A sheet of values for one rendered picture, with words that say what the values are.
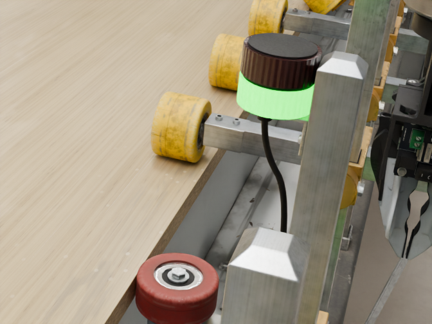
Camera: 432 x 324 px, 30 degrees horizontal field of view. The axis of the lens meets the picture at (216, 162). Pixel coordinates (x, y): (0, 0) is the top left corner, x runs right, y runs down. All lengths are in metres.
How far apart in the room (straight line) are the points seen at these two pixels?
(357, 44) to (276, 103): 0.27
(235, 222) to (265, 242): 1.03
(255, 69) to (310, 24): 0.83
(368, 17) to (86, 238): 0.37
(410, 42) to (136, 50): 0.46
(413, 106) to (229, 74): 0.62
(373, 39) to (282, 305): 0.50
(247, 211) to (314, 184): 0.83
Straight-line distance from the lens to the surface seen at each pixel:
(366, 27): 0.85
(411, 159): 0.59
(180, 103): 0.97
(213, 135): 0.97
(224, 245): 1.36
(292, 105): 0.61
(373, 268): 2.51
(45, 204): 0.90
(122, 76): 1.24
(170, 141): 0.97
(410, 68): 3.17
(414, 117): 0.58
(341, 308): 1.13
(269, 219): 1.45
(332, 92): 0.61
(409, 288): 2.47
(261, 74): 0.60
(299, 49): 0.61
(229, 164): 1.36
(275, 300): 0.39
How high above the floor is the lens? 1.37
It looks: 28 degrees down
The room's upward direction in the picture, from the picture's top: 7 degrees clockwise
